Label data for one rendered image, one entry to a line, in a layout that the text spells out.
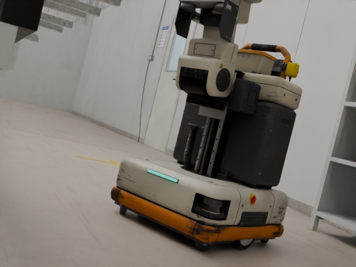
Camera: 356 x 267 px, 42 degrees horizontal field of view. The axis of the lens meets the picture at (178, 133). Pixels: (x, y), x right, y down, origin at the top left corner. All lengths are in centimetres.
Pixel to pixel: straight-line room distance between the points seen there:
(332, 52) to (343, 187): 130
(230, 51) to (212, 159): 52
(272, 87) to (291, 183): 212
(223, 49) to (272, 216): 83
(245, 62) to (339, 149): 125
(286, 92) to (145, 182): 78
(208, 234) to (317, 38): 286
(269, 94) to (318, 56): 219
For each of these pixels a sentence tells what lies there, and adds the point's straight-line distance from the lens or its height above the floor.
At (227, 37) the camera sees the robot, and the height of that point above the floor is 90.
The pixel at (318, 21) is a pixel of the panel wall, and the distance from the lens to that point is 448.
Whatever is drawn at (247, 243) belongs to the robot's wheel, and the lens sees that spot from 218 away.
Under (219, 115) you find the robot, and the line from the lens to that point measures 218.
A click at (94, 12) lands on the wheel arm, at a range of 178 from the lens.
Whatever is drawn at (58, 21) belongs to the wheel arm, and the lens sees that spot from 225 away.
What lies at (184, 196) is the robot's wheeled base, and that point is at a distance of 195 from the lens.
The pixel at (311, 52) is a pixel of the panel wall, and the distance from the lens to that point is 440.
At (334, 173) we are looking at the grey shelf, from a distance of 334.
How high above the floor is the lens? 50
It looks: 2 degrees down
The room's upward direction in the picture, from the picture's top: 14 degrees clockwise
